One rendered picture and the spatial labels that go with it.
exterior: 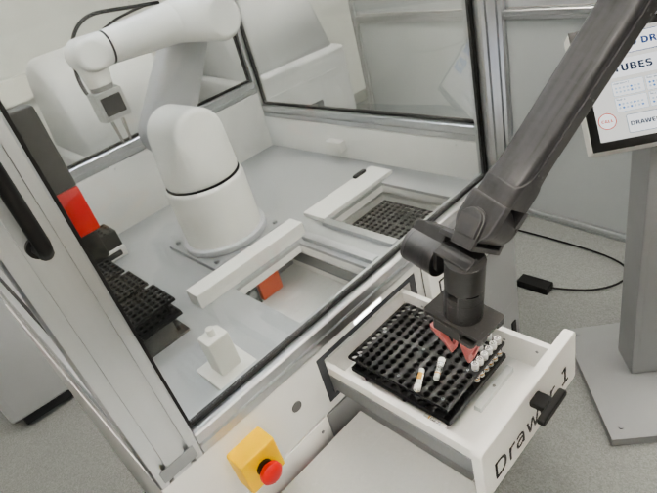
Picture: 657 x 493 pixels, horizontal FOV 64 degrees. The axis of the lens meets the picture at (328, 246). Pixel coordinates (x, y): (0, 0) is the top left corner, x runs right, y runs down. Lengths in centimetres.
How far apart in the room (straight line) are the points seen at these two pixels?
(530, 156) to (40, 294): 61
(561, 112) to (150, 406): 66
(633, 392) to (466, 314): 135
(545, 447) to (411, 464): 99
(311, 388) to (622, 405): 127
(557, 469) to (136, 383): 144
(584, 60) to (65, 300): 67
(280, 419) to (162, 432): 23
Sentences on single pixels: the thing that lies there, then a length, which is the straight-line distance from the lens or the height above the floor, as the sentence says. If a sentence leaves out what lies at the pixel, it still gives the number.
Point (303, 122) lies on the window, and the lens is 85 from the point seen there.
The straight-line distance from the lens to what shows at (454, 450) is 89.
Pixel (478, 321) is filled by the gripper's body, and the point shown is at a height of 106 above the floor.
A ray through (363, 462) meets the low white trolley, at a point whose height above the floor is 76.
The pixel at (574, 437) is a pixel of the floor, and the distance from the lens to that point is 199.
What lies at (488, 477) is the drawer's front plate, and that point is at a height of 87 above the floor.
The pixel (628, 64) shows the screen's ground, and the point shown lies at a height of 112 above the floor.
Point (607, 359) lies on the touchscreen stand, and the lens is 217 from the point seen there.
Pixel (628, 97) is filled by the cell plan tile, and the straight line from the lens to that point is 150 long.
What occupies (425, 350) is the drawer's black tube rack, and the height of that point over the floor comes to 90.
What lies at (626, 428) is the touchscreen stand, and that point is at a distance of 199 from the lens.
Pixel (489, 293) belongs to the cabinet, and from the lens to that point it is 144.
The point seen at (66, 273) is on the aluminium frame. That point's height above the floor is 132.
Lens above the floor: 160
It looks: 32 degrees down
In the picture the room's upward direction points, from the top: 16 degrees counter-clockwise
